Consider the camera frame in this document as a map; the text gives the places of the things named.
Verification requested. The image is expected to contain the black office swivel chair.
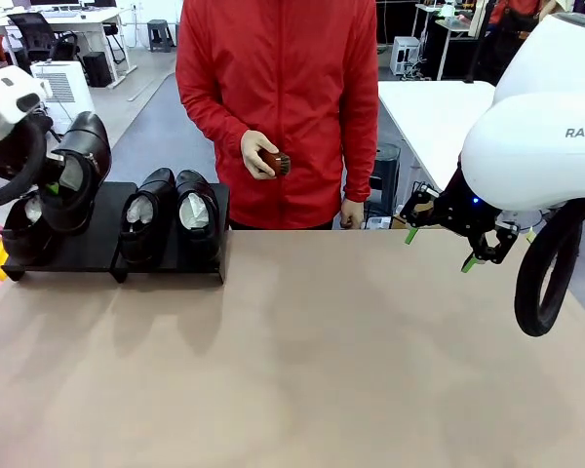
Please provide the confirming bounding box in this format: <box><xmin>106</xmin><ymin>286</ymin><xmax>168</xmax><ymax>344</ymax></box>
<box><xmin>7</xmin><ymin>12</ymin><xmax>82</xmax><ymax>74</ymax></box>

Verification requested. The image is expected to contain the large white table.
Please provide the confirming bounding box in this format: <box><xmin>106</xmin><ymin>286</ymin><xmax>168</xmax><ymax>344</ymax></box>
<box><xmin>378</xmin><ymin>80</ymin><xmax>498</xmax><ymax>201</ymax></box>

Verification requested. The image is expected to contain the black metal shoe stand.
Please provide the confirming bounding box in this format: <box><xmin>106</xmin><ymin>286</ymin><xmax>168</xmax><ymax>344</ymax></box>
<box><xmin>111</xmin><ymin>182</ymin><xmax>231</xmax><ymax>287</ymax></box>
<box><xmin>0</xmin><ymin>181</ymin><xmax>138</xmax><ymax>284</ymax></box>

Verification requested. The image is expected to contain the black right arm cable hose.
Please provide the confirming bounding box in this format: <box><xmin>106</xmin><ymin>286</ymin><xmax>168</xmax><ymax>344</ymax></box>
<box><xmin>514</xmin><ymin>153</ymin><xmax>585</xmax><ymax>338</ymax></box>

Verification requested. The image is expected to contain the black leather shoe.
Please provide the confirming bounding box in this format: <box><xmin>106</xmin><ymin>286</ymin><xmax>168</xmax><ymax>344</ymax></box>
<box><xmin>119</xmin><ymin>167</ymin><xmax>177</xmax><ymax>267</ymax></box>
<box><xmin>38</xmin><ymin>110</ymin><xmax>113</xmax><ymax>236</ymax></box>
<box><xmin>174</xmin><ymin>169</ymin><xmax>222</xmax><ymax>267</ymax></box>
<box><xmin>2</xmin><ymin>192</ymin><xmax>60</xmax><ymax>267</ymax></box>

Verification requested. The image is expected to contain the person's right hand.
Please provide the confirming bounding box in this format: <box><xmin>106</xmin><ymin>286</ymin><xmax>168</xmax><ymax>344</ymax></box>
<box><xmin>240</xmin><ymin>129</ymin><xmax>280</xmax><ymax>180</ymax></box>

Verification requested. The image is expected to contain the person's red jacket torso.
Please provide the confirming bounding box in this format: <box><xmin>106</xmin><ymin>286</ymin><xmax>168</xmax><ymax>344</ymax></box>
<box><xmin>175</xmin><ymin>0</ymin><xmax>380</xmax><ymax>230</ymax></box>

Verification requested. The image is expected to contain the brown wooden shoe brush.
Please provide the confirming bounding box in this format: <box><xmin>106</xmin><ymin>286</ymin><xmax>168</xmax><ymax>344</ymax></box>
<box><xmin>257</xmin><ymin>149</ymin><xmax>292</xmax><ymax>180</ymax></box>

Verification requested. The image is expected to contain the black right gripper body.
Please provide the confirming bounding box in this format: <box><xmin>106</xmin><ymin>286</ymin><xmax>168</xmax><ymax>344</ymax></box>
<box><xmin>438</xmin><ymin>168</ymin><xmax>501</xmax><ymax>241</ymax></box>

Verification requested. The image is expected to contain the brown cardboard box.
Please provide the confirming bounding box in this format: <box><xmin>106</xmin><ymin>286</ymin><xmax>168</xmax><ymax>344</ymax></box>
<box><xmin>392</xmin><ymin>204</ymin><xmax>420</xmax><ymax>230</ymax></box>

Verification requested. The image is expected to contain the small grey plastic stool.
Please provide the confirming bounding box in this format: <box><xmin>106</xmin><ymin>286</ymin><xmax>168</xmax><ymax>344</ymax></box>
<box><xmin>147</xmin><ymin>19</ymin><xmax>171</xmax><ymax>53</ymax></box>

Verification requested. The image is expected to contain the person's right forearm red sleeve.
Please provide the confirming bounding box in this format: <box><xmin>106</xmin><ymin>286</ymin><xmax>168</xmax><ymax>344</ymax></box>
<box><xmin>177</xmin><ymin>87</ymin><xmax>254</xmax><ymax>147</ymax></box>

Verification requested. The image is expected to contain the person's left forearm red sleeve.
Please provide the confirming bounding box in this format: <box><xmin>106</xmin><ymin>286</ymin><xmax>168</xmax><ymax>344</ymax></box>
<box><xmin>341</xmin><ymin>101</ymin><xmax>380</xmax><ymax>204</ymax></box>

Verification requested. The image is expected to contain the white office desk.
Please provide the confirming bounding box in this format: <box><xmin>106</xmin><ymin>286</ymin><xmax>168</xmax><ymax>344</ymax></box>
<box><xmin>0</xmin><ymin>5</ymin><xmax>137</xmax><ymax>92</ymax></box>

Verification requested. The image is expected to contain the black computer tower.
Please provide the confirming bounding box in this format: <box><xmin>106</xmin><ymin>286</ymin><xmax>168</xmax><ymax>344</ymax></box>
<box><xmin>82</xmin><ymin>51</ymin><xmax>113</xmax><ymax>88</ymax></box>

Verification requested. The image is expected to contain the person's left hand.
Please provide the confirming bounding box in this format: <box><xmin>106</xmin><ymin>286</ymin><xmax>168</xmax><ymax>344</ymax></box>
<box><xmin>339</xmin><ymin>198</ymin><xmax>367</xmax><ymax>229</ymax></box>

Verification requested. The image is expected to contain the dark blue plastic stool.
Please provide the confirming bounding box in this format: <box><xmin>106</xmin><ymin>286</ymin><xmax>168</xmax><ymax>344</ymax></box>
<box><xmin>364</xmin><ymin>141</ymin><xmax>403</xmax><ymax>218</ymax></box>

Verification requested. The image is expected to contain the small white background table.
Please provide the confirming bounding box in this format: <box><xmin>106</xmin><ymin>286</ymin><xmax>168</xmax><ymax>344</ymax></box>
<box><xmin>413</xmin><ymin>2</ymin><xmax>475</xmax><ymax>82</ymax></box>

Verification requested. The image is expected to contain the white computer case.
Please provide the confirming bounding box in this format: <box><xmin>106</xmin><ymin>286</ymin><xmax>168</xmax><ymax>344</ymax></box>
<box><xmin>392</xmin><ymin>36</ymin><xmax>423</xmax><ymax>77</ymax></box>

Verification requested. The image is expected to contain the white air purifier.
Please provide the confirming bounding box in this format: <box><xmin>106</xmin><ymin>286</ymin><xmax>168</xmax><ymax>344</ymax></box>
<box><xmin>30</xmin><ymin>60</ymin><xmax>97</xmax><ymax>126</ymax></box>

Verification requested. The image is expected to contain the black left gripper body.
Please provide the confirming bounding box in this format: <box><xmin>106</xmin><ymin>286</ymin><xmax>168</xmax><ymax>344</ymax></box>
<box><xmin>0</xmin><ymin>141</ymin><xmax>28</xmax><ymax>184</ymax></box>

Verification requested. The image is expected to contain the background person black apron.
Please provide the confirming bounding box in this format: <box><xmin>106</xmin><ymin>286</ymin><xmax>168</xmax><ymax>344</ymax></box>
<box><xmin>482</xmin><ymin>0</ymin><xmax>542</xmax><ymax>87</ymax></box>

